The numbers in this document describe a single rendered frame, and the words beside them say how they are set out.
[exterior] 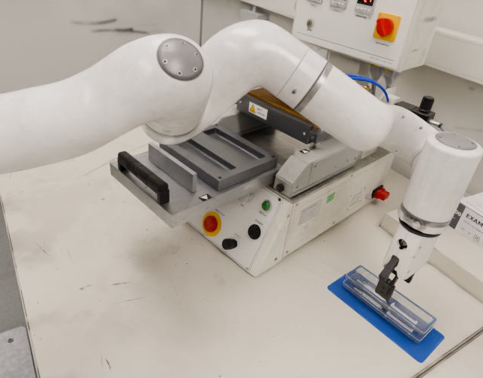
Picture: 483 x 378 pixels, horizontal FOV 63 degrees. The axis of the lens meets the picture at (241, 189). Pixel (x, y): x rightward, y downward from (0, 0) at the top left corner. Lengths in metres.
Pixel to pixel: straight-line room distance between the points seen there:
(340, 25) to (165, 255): 0.70
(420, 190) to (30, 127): 0.57
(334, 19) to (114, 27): 1.48
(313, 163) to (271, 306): 0.31
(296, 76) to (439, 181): 0.28
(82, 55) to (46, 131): 1.81
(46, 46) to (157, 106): 1.82
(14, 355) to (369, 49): 0.96
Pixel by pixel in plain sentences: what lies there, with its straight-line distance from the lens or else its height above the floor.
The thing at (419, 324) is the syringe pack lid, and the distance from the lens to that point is 0.87.
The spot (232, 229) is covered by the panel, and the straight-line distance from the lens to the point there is 0.92.
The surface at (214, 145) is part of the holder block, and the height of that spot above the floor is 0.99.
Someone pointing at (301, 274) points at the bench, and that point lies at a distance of 0.93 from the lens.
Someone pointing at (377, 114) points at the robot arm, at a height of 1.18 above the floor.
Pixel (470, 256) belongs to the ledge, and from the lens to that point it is 1.10.
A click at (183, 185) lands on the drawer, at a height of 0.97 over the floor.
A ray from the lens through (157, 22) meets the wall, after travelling 2.41.
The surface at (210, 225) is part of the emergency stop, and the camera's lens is 0.95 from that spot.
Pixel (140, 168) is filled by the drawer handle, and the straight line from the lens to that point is 0.75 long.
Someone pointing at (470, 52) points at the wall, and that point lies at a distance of 1.26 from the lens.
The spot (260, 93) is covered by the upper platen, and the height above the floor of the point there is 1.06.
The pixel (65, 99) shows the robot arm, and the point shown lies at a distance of 0.54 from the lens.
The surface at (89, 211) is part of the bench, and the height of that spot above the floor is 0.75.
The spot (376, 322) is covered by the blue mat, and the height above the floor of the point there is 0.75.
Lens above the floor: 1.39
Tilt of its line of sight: 33 degrees down
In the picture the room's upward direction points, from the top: 7 degrees clockwise
